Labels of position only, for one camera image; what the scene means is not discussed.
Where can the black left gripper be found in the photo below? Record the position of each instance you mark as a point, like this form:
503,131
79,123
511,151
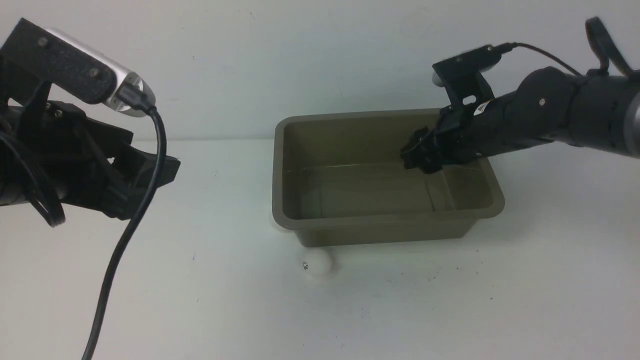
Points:
88,163

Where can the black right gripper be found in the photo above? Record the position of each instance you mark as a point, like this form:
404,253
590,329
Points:
462,134

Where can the brown plastic bin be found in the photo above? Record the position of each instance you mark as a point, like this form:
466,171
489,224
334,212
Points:
338,180

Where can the white table-tennis ball with logo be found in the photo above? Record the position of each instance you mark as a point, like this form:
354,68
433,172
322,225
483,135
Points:
317,262

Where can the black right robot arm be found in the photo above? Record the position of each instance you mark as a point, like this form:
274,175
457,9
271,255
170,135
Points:
599,112

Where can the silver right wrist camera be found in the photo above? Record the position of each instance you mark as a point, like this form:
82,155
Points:
461,75

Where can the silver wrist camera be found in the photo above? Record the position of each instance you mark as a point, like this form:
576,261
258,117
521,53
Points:
33,58
461,75

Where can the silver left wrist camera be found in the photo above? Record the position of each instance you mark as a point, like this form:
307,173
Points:
33,58

